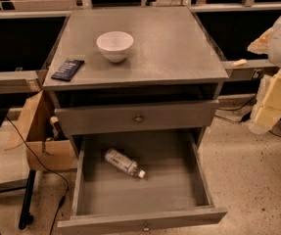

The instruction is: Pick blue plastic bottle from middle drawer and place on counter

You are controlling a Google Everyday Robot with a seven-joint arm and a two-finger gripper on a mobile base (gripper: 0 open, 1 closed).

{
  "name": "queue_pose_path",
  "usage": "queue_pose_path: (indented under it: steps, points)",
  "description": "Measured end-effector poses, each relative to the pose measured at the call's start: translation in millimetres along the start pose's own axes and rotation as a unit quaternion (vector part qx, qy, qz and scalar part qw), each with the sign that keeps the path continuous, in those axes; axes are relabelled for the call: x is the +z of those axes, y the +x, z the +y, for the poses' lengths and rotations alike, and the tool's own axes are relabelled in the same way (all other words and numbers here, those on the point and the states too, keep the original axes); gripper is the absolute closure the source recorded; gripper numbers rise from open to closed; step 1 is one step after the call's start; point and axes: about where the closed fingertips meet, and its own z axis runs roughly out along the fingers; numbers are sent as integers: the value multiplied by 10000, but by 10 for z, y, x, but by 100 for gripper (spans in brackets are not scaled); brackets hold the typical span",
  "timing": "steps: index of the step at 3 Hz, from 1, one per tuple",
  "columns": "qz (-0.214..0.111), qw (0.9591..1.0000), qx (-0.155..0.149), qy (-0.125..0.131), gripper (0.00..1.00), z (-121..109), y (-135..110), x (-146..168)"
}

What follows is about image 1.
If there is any black cable at right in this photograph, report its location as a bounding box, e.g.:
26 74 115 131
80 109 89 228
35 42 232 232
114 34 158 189
215 93 258 124

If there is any grey wooden drawer cabinet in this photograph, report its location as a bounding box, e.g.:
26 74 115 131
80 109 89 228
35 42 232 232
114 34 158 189
42 6 230 147

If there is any brass top drawer knob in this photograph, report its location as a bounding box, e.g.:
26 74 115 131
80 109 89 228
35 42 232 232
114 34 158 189
134 115 144 123

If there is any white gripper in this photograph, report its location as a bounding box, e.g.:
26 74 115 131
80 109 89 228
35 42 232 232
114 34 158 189
249 70 281 134

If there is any closed grey top drawer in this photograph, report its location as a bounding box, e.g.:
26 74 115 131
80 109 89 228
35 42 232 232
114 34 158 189
55 100 218 136

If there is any black floor cable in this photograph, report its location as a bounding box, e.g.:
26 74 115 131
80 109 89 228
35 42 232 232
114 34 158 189
5 116 70 235

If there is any small yellow foam piece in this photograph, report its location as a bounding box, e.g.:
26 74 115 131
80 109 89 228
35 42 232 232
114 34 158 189
232 59 247 67

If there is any clear plastic bottle blue label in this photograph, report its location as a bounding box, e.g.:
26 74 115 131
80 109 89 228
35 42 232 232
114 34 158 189
105 148 146 178

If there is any black table leg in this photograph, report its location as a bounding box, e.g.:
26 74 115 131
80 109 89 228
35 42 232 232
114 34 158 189
19 170 36 230

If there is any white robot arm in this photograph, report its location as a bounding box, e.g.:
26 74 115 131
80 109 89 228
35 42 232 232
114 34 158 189
248 16 281 134

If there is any dark snack packet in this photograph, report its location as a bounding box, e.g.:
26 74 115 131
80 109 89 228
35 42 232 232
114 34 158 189
51 59 84 81

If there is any wall power outlet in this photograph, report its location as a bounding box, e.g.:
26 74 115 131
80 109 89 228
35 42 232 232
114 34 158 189
252 69 263 79

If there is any brown cardboard box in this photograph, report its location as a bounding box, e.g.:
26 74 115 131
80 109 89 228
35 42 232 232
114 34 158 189
5 91 75 171

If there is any white ceramic bowl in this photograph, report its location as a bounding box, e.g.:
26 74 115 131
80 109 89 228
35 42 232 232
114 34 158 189
96 31 134 63

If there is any open grey middle drawer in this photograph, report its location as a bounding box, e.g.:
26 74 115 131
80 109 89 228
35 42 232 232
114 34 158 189
58 129 227 235

